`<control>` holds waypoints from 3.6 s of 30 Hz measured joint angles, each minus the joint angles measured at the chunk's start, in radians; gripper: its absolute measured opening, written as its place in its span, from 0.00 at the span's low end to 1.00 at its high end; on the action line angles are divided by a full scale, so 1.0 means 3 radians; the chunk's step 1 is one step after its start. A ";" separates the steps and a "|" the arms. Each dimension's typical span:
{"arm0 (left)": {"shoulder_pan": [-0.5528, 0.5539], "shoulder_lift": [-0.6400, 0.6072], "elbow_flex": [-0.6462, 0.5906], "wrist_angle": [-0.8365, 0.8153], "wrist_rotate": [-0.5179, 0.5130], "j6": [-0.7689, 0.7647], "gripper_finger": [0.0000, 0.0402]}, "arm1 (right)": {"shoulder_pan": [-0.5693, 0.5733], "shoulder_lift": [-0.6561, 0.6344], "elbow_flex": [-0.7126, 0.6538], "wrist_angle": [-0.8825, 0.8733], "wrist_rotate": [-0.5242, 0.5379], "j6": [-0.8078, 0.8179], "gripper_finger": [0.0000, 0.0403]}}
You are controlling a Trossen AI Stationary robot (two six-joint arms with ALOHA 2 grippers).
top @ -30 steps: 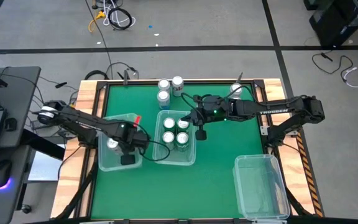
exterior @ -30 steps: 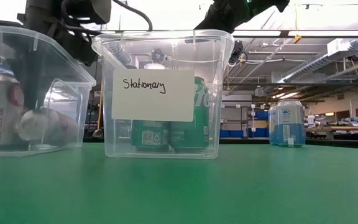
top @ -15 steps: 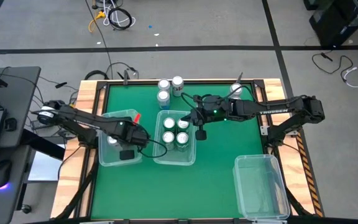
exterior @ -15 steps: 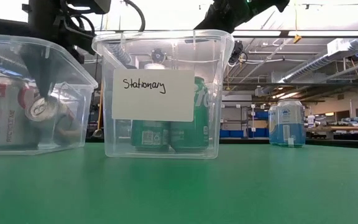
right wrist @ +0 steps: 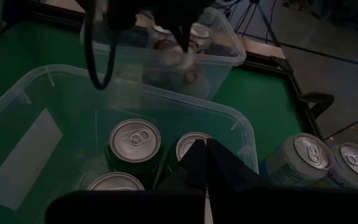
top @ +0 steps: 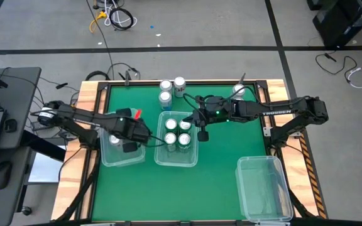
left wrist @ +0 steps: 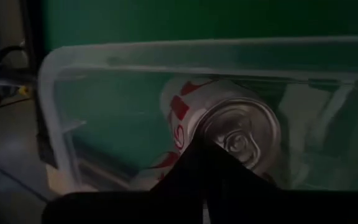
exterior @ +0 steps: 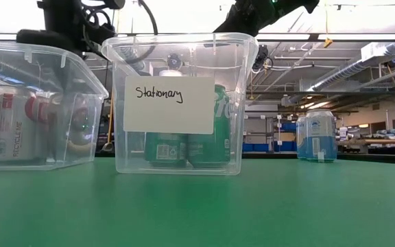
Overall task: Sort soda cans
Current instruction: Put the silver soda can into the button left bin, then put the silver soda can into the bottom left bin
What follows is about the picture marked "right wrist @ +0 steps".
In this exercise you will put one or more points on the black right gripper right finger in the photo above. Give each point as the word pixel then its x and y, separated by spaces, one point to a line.
pixel 228 174

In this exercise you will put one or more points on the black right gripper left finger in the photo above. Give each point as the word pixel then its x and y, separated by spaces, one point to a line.
pixel 191 174

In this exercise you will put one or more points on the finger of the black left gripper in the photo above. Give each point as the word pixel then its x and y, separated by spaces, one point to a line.
pixel 187 35
pixel 177 32

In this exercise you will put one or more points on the silver Diet Coke can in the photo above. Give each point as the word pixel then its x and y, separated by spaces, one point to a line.
pixel 162 30
pixel 201 32
pixel 179 62

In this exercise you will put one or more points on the green Sprite can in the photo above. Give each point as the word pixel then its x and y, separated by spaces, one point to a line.
pixel 115 183
pixel 135 143
pixel 188 146

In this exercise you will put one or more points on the white blue Spindrift can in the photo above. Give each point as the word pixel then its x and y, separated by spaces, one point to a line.
pixel 300 161
pixel 353 165

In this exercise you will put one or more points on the clear plastic bin with label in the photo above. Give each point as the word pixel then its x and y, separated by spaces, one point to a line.
pixel 73 93

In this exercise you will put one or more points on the white paper label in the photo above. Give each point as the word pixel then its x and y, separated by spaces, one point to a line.
pixel 20 161

